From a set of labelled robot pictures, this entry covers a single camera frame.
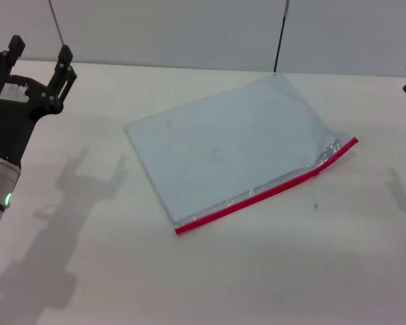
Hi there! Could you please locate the thin black wall cable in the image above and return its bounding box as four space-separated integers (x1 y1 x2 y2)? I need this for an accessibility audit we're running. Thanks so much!
273 0 291 73

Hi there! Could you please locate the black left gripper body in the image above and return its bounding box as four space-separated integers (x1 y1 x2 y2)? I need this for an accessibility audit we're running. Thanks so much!
0 73 65 169

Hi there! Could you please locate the clear document bag red zip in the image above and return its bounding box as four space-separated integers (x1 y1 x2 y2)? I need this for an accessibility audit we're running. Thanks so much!
123 72 360 238

